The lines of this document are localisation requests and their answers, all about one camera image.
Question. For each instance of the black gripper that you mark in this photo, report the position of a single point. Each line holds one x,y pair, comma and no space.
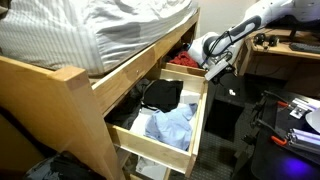
227,70

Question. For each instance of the red shirt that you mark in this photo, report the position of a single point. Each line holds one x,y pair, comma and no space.
184,59

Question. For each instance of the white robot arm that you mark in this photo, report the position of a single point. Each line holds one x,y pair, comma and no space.
211,51

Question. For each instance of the upper right wooden drawer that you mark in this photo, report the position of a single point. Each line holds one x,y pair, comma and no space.
177,48

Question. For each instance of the light blue shirt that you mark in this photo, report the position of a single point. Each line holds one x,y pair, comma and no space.
172,127

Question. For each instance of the lower left wooden drawer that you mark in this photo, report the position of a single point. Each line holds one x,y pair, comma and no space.
136,167

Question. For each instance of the red black clamp tool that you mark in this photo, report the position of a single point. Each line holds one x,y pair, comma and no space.
281,144

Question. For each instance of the black garment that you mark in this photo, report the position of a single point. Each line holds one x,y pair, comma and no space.
162,94

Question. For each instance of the wooden desk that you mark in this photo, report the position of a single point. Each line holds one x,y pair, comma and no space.
266,53

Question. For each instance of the black keyboard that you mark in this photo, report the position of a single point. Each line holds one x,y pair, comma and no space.
301,47

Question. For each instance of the white mattress with sheet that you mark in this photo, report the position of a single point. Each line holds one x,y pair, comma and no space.
96,35

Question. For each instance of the dark clothes pile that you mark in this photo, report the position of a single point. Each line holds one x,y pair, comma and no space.
62,166

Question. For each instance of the wooden bed frame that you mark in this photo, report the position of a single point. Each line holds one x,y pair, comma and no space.
65,110

